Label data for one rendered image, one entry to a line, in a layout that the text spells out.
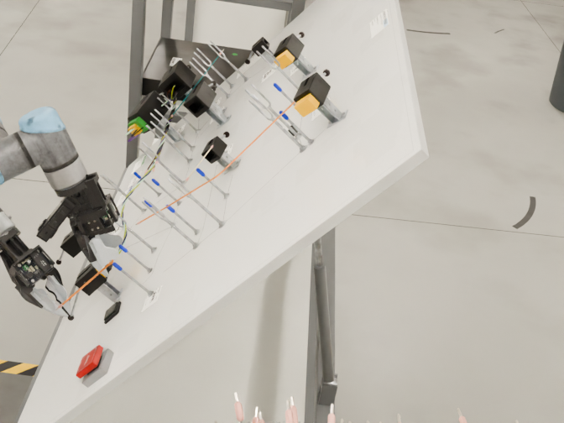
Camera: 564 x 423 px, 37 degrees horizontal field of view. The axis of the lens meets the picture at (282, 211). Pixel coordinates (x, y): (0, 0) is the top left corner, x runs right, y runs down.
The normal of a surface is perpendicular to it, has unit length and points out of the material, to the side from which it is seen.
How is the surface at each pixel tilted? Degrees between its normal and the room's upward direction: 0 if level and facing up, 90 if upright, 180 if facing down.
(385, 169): 51
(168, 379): 0
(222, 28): 90
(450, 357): 0
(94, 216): 85
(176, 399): 0
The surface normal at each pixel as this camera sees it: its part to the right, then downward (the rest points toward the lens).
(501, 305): 0.13, -0.84
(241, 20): 0.03, 0.54
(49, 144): 0.40, 0.30
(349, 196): -0.69, -0.64
